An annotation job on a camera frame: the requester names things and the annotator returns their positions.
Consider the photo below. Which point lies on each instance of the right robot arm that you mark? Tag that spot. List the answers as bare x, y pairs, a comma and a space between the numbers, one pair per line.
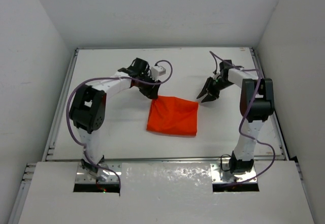
256, 106

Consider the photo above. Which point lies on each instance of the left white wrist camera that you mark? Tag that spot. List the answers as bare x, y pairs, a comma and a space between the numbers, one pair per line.
157, 71

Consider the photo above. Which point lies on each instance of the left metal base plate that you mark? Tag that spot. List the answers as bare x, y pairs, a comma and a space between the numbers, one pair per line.
84, 176

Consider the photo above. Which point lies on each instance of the orange t shirt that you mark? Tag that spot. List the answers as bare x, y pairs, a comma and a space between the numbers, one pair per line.
173, 116

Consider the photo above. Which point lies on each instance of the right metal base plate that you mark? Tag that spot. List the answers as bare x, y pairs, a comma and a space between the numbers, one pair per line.
219, 176

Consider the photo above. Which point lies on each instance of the metal base plate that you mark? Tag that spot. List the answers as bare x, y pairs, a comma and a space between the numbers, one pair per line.
84, 176
219, 176

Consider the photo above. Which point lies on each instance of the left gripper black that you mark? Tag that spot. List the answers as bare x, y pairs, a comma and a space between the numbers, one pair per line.
148, 87

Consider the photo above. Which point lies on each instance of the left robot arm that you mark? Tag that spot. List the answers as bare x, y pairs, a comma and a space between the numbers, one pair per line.
86, 106

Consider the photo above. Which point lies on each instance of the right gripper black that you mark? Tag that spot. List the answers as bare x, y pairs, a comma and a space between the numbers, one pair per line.
208, 85

